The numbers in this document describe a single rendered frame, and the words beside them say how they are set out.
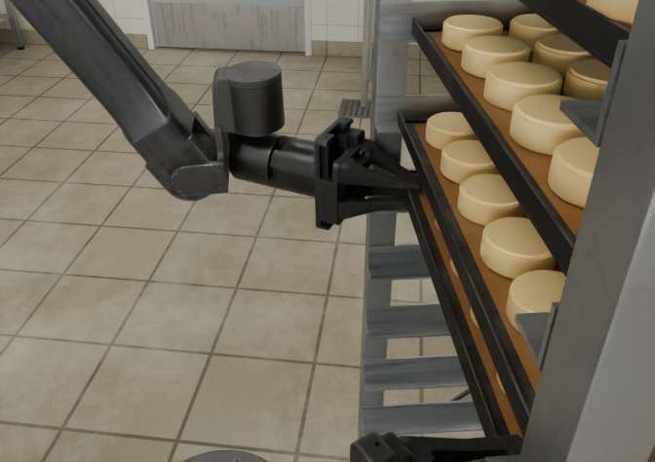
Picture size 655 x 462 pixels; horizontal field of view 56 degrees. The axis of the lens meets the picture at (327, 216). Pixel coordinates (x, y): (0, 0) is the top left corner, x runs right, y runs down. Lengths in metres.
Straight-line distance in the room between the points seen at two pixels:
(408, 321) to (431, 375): 0.10
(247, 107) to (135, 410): 1.25
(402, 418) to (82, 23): 0.64
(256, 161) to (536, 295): 0.35
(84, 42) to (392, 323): 0.47
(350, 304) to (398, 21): 1.47
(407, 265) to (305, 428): 0.99
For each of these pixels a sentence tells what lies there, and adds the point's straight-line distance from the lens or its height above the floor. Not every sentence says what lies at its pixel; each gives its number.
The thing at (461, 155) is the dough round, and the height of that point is 1.06.
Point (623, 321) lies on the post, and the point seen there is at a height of 1.18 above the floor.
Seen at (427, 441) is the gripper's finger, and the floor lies 1.02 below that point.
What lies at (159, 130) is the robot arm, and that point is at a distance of 0.63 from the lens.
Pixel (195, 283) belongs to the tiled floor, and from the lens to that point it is 2.12.
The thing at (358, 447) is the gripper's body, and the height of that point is 1.04.
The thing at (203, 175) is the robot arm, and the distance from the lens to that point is 0.64.
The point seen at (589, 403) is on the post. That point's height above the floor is 1.14.
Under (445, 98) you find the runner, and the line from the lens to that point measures 0.64.
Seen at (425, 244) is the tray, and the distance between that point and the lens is 0.53.
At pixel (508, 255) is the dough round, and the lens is 0.42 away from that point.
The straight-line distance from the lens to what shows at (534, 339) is 0.25.
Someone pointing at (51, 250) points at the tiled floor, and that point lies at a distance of 2.43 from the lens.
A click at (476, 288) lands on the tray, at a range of 0.39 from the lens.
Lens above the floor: 1.30
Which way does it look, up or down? 33 degrees down
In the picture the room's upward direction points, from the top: straight up
